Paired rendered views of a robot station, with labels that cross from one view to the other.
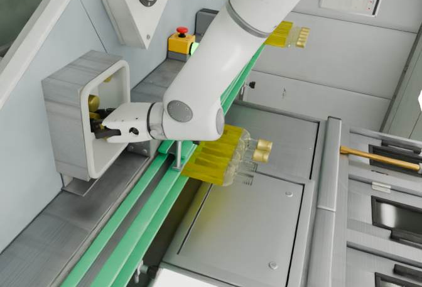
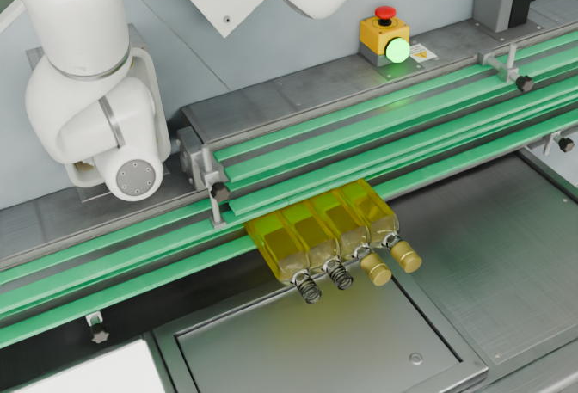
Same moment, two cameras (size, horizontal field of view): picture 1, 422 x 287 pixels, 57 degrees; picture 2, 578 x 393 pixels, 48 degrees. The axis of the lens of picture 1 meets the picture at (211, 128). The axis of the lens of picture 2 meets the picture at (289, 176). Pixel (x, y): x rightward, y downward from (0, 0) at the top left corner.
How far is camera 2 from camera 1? 0.75 m
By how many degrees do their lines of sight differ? 41
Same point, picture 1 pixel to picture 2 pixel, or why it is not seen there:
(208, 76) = (30, 111)
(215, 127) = (115, 182)
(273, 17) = (58, 57)
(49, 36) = not seen: hidden behind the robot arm
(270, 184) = (404, 327)
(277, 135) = (542, 258)
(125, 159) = (169, 181)
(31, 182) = (15, 161)
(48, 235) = (11, 226)
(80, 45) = not seen: hidden behind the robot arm
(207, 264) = (187, 371)
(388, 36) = not seen: outside the picture
